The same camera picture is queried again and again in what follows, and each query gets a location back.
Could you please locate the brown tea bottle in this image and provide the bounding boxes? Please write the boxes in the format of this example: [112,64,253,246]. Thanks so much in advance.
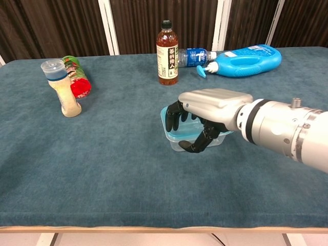
[156,19,179,86]

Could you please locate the green chips can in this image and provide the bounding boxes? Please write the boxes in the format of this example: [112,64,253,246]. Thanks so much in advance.
[61,55,92,99]

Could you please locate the teal table cloth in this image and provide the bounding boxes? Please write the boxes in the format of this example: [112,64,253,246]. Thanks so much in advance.
[0,46,328,229]

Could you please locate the blue detergent pump bottle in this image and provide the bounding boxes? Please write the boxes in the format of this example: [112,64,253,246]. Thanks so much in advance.
[196,44,282,78]

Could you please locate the seasoning shaker bottle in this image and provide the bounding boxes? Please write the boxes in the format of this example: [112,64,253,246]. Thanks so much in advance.
[40,58,83,118]

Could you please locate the blue label water bottle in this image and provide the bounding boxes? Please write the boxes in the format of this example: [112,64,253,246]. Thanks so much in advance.
[177,47,218,68]

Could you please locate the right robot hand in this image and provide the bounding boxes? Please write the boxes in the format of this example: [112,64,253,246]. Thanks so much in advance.
[165,88,254,154]

